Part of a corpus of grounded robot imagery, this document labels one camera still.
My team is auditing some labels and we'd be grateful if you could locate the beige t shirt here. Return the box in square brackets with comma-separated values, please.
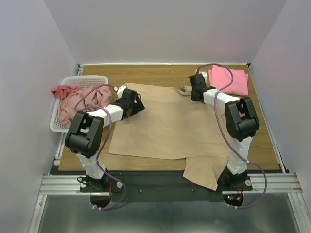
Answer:
[109, 83, 230, 190]

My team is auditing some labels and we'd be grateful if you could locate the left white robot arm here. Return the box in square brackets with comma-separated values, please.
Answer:
[65, 85, 145, 191]

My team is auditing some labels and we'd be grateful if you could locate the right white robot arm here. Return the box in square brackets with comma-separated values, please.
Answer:
[189, 74, 260, 189]

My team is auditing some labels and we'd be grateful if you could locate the folded bright pink t shirt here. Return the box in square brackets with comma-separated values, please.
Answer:
[208, 64, 249, 97]

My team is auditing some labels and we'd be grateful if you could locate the dusty pink crumpled t shirt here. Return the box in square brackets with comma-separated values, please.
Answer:
[58, 83, 112, 128]

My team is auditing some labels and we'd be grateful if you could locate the red crumpled t shirt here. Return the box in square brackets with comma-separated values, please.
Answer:
[51, 85, 81, 100]

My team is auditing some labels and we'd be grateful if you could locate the white plastic laundry basket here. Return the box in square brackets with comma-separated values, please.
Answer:
[49, 75, 109, 133]

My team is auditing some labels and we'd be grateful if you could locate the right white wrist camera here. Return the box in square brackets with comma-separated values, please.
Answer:
[195, 69, 208, 79]

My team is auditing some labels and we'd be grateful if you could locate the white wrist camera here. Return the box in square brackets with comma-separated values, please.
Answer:
[113, 85, 127, 98]
[195, 69, 208, 79]

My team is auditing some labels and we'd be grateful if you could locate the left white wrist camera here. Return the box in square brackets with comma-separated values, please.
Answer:
[113, 85, 127, 98]

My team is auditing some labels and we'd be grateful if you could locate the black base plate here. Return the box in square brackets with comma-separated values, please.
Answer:
[77, 171, 253, 206]

